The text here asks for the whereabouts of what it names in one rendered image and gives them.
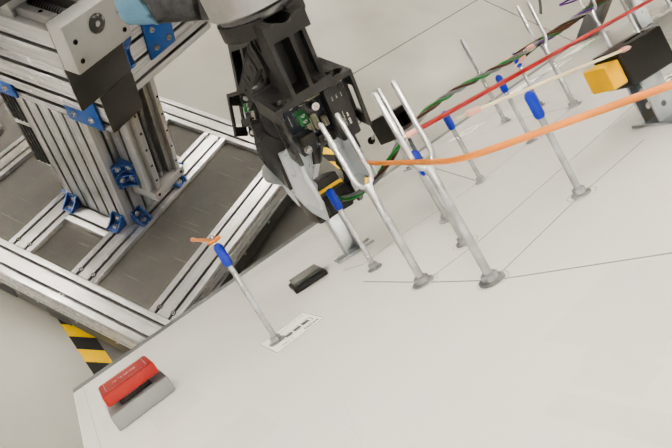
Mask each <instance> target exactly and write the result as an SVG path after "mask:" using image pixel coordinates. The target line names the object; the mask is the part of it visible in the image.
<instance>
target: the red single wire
mask: <svg viewBox="0 0 672 448"><path fill-rule="evenodd" d="M652 1H654V0H646V1H644V2H642V3H640V4H639V5H637V6H635V7H633V8H631V9H630V10H628V11H626V12H624V13H622V14H620V15H619V16H617V17H615V18H613V19H611V20H610V21H608V22H606V23H604V24H602V25H601V26H599V27H597V28H595V29H593V30H592V31H590V32H588V33H586V34H584V35H583V36H581V37H579V38H577V39H575V40H573V41H572V42H570V43H568V44H566V45H564V46H563V47H561V48H559V49H557V50H555V51H554V52H552V53H550V54H548V55H546V56H545V57H543V58H541V59H539V60H537V61H536V62H534V63H532V64H530V65H528V66H527V67H525V68H523V69H521V70H519V71H517V72H516V73H514V74H512V75H510V76H508V77H507V78H505V79H503V80H501V81H499V82H498V83H496V84H494V85H492V86H490V87H489V88H487V89H485V90H483V91H481V92H480V93H478V94H476V95H474V96H472V97H470V98H469V99H467V100H465V101H463V102H461V103H460V104H458V105H456V106H454V107H452V108H451V109H449V110H447V111H445V112H443V113H442V114H440V115H438V116H436V117H434V118H433V119H431V120H429V121H427V122H425V123H423V124H422V125H421V127H422V128H423V129H425V128H427V127H429V126H431V125H432V124H434V123H436V122H438V121H439V120H441V119H443V118H445V117H447V116H448V115H450V114H452V113H454V112H456V111H457V110H459V109H461V108H463V107H464V106H466V105H468V104H470V103H472V102H473V101H475V100H477V99H479V98H480V97H482V96H484V95H486V94H488V93H489V92H491V91H493V90H495V89H497V88H498V87H500V86H502V85H504V84H505V83H507V82H509V81H511V80H513V79H514V78H516V77H518V76H520V75H522V74H523V73H525V72H527V71H529V70H530V69H532V68H534V67H536V66H538V65H539V64H541V63H543V62H545V61H547V60H548V59H550V58H552V57H554V56H555V55H557V54H559V53H561V52H563V51H564V50H566V49H568V48H570V47H572V46H573V45H575V44H577V43H579V42H580V41H582V40H584V39H586V38H588V37H589V36H591V35H593V34H595V33H597V32H598V31H600V30H602V29H604V28H605V27H607V26H609V25H611V24H613V23H614V22H616V21H618V20H620V19H621V18H623V17H625V16H627V15H629V14H630V13H632V12H634V11H636V10H638V9H639V8H641V7H643V6H645V5H646V4H648V3H650V2H652ZM417 133H418V132H417V130H416V129H415V128H413V129H412V130H410V131H408V132H406V133H405V136H403V139H405V138H410V137H412V136H414V135H416V134H417Z"/></svg>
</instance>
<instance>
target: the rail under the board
mask: <svg viewBox="0 0 672 448"><path fill-rule="evenodd" d="M548 63H549V61H547V62H545V63H544V64H542V65H541V66H539V67H538V68H536V69H535V70H534V71H532V72H531V73H529V74H528V75H527V77H529V76H530V75H532V74H533V73H535V72H536V71H538V70H539V69H540V68H542V67H543V66H545V65H546V64H548ZM523 80H525V79H524V77H523V78H522V79H521V80H519V81H518V82H516V83H515V84H513V85H512V86H510V87H509V88H508V91H509V90H510V89H512V88H513V87H515V86H516V85H517V84H519V83H520V82H522V81H523ZM470 117H471V116H470ZM470 117H466V118H464V119H463V120H461V121H460V122H458V123H457V124H455V128H456V127H457V126H458V125H460V124H461V123H463V122H464V121H466V120H467V119H469V118H470ZM450 131H451V130H449V129H448V130H447V131H445V132H444V133H442V134H441V135H440V136H438V137H437V138H435V139H434V140H432V141H431V142H430V143H431V144H433V143H434V142H435V141H437V140H438V139H440V138H441V137H443V136H444V135H446V134H447V133H448V132H450ZM399 166H401V165H396V166H395V167H393V168H392V169H390V170H389V171H388V172H386V173H385V174H384V175H383V177H382V178H384V177H385V176H387V175H388V174H389V173H391V172H392V171H394V170H395V169H397V168H398V167H399ZM382 178H381V179H382ZM381 179H380V180H381ZM316 224H318V223H312V224H311V225H309V226H308V227H307V228H305V229H304V230H302V231H301V232H299V233H298V234H296V235H295V236H294V237H292V238H291V239H289V240H288V241H286V242H285V243H283V244H282V245H281V246H279V247H278V248H276V249H275V250H273V251H272V252H270V253H269V254H268V255H266V256H265V257H263V258H262V259H260V260H259V261H257V262H256V263H255V264H253V265H252V266H250V267H249V268H247V269H246V270H244V271H243V272H242V273H240V274H239V276H240V277H241V276H243V275H244V274H246V273H247V272H248V271H250V270H251V269H253V268H254V267H256V266H257V265H259V264H260V263H261V262H263V261H264V260H266V259H267V258H269V257H270V256H272V255H273V254H274V253H276V252H277V251H279V250H280V249H282V248H283V247H284V246H286V245H287V244H289V243H290V242H292V241H293V240H295V239H296V238H297V237H299V236H300V235H302V234H303V233H305V232H306V231H307V230H309V229H310V228H312V227H313V226H315V225H316ZM234 281H236V280H235V279H234V278H233V279H231V280H230V281H228V282H227V283H226V284H224V285H223V286H221V287H220V288H218V289H217V290H215V291H214V292H213V293H211V294H210V295H208V296H207V297H205V298H204V299H202V300H201V301H200V302H198V303H197V304H195V305H194V306H192V307H191V308H189V309H188V310H187V311H185V312H184V313H182V314H181V315H179V316H178V317H176V318H175V319H174V320H172V321H171V322H169V323H168V324H166V325H165V326H163V327H162V328H161V329H159V330H158V331H156V332H155V333H153V334H152V335H150V336H149V337H148V338H146V339H145V340H143V341H142V342H140V343H139V344H137V345H136V346H135V347H133V348H132V349H130V350H129V351H127V352H126V353H124V354H123V355H122V356H120V357H119V358H117V359H116V360H114V361H113V362H111V363H110V364H109V365H107V366H106V367H104V368H103V369H101V370H100V371H98V372H97V373H95V374H94V375H93V376H91V377H90V378H88V379H87V380H85V381H84V382H82V383H81V384H80V385H78V386H77V387H75V388H74V389H73V393H74V392H76V391H77V390H79V389H80V388H82V387H83V386H85V385H86V384H87V383H89V382H90V381H92V380H93V379H95V378H96V377H98V376H99V375H100V374H102V373H103V372H105V371H106V370H108V369H109V368H110V367H112V366H113V365H115V364H116V363H118V362H119V361H121V360H122V359H123V358H125V357H126V356H128V355H129V354H131V353H132V352H133V351H135V350H136V349H138V348H139V347H141V346H142V345H144V344H145V343H146V342H148V341H149V340H151V339H152V338H154V337H155V336H156V335H158V334H159V333H161V332H162V331H164V330H165V329H167V328H168V327H169V326H171V325H172V324H174V323H175V322H177V321H178V320H179V319H181V318H182V317H184V316H185V315H187V314H188V313H190V312H191V311H192V310H194V309H195V308H197V307H198V306H200V305H201V304H202V303H204V302H205V301H207V300H208V299H210V298H211V297H213V296H214V295H215V294H217V293H218V292H220V291H221V290H223V289H224V288H225V287H227V286H228V285H230V284H231V283H233V282H234Z"/></svg>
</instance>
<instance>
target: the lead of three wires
mask: <svg viewBox="0 0 672 448"><path fill-rule="evenodd" d="M400 148H401V146H400V145H399V143H398V142H396V143H395V145H394V147H393V149H392V151H391V153H390V155H389V156H388V157H387V159H386V160H385V161H389V160H394V159H395V158H396V156H397V154H398V152H399V150H400ZM389 166H390V165H382V166H381V167H380V169H379V170H378V172H377V174H376V176H375V177H374V182H373V186H374V185H375V184H376V183H377V182H378V181H379V180H380V179H381V178H382V177H383V175H384V174H385V172H386V171H387V169H388V167H389ZM364 193H365V191H364V190H360V189H358V190H357V191H356V192H353V193H350V194H346V195H343V196H338V198H339V200H340V201H341V202H345V201H349V200H353V199H356V198H358V197H360V196H361V195H363V194H364Z"/></svg>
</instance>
